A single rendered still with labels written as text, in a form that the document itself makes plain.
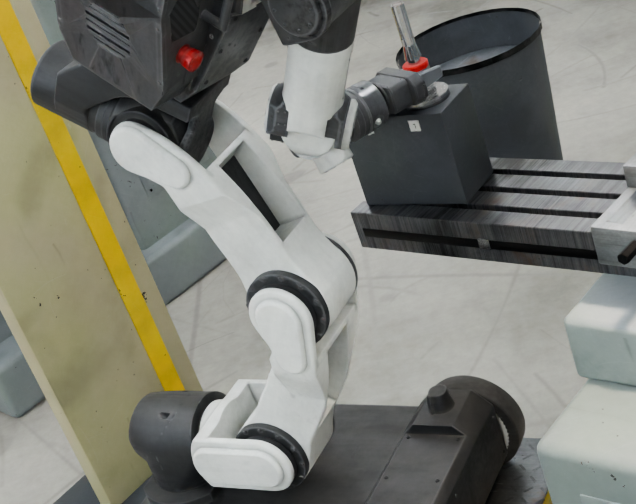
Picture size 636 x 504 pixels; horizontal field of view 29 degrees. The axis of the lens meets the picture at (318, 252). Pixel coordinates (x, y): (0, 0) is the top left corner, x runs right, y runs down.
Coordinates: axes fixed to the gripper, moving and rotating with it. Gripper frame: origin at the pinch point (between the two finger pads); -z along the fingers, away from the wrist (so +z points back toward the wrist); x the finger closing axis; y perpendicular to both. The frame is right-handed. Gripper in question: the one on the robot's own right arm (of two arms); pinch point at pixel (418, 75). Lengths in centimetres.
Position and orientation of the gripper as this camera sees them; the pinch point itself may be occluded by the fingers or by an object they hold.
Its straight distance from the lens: 220.7
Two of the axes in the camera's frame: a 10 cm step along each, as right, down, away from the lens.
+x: -5.6, -2.2, 8.0
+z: -7.7, 4.9, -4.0
